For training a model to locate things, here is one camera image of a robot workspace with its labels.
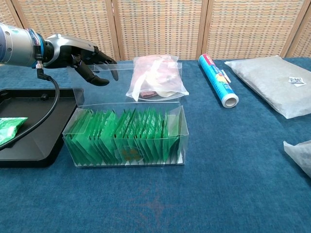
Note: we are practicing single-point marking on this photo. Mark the clear box of green packets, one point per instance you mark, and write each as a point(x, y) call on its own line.
point(150, 145)

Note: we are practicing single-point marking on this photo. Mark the black plastic tray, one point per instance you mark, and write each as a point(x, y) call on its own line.
point(36, 145)

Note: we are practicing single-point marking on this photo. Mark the green packet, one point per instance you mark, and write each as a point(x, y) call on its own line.
point(9, 128)

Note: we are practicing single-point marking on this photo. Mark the woven wicker folding screen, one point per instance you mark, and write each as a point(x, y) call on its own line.
point(158, 24)

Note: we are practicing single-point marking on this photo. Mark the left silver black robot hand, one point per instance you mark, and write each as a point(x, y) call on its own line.
point(63, 52)

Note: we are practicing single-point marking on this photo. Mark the blue cling film roll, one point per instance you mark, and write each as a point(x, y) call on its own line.
point(216, 75)

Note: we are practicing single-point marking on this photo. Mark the clear zip bag pink contents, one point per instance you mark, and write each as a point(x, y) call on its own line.
point(155, 72)

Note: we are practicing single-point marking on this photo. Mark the large grey plastic package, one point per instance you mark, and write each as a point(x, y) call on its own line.
point(267, 80)

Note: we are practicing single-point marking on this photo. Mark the clear box of green sachets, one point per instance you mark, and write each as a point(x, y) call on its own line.
point(102, 136)

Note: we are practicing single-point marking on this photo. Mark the blue table cloth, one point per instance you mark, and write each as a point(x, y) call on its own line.
point(170, 194)

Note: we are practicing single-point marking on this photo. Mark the small frosted grey bag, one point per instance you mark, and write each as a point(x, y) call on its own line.
point(301, 155)

